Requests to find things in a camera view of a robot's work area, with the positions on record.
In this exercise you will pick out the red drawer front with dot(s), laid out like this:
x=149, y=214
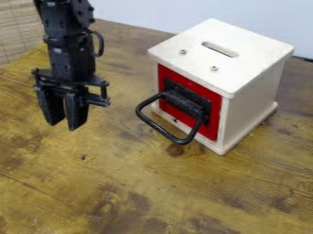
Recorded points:
x=208, y=130

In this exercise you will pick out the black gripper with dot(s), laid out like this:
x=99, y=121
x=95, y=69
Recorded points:
x=70, y=77

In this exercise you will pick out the white wooden drawer box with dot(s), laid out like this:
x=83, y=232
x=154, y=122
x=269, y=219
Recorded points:
x=232, y=66

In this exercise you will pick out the black metal drawer handle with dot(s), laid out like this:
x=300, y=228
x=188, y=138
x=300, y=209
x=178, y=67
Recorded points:
x=185, y=103

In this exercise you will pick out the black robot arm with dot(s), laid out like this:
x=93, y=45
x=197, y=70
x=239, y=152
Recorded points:
x=66, y=20

